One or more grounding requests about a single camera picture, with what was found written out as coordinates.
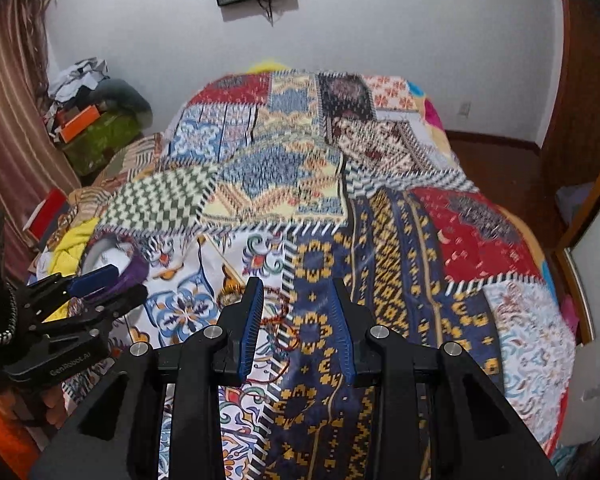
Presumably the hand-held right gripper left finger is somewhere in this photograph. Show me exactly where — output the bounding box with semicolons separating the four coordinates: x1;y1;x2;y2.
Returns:
27;276;266;480

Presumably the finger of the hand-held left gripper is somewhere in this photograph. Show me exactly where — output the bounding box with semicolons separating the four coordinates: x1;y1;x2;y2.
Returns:
40;285;149;333
26;264;121;313

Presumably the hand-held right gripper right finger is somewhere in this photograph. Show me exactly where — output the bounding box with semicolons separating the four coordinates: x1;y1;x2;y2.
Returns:
330;277;558;480

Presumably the brown bead bracelet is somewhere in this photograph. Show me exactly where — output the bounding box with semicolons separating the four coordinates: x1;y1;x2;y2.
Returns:
261;287;293;313

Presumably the purple heart-shaped jewelry box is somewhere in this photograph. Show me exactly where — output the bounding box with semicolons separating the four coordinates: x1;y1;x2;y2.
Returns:
80;236;154;307

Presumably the red bead bracelet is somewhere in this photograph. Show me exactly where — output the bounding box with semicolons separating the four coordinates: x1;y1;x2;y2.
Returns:
267;306;302;357

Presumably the person's left forearm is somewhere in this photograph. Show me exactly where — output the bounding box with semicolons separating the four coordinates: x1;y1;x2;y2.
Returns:
0;394;42;480

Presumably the person's left hand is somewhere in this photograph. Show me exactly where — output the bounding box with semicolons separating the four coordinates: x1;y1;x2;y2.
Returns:
37;382;79;428

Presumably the yellow blanket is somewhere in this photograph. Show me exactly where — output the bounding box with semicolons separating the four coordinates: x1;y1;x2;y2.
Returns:
46;217;102;323

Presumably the red box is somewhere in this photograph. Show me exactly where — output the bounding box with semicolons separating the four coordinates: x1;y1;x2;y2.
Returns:
22;188;69;249

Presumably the striped patterned bedsheet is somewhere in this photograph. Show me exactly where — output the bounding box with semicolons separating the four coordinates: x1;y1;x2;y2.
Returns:
91;132;170;192

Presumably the patchwork printed blanket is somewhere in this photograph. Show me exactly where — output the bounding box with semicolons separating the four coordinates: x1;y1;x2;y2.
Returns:
62;67;578;480

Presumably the green patterned box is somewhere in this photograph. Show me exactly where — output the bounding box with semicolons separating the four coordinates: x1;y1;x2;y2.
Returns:
62;112;144;177

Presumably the orange box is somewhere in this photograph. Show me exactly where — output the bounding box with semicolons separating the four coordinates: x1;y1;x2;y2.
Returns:
59;106;102;144

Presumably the striped brown curtain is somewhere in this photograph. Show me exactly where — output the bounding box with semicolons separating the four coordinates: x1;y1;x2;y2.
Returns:
0;0;82;273

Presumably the pile of clothes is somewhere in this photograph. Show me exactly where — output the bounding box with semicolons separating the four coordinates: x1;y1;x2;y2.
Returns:
44;57;154;133

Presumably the pink and blue blanket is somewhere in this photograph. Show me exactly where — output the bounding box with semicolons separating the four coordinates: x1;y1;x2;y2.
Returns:
407;79;452;137

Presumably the yellow plastic chair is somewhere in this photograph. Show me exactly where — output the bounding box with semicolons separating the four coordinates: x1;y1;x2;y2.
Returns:
246;60;292;74

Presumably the brown wooden wardrobe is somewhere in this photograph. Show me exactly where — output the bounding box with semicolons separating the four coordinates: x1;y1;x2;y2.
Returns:
539;0;600;448

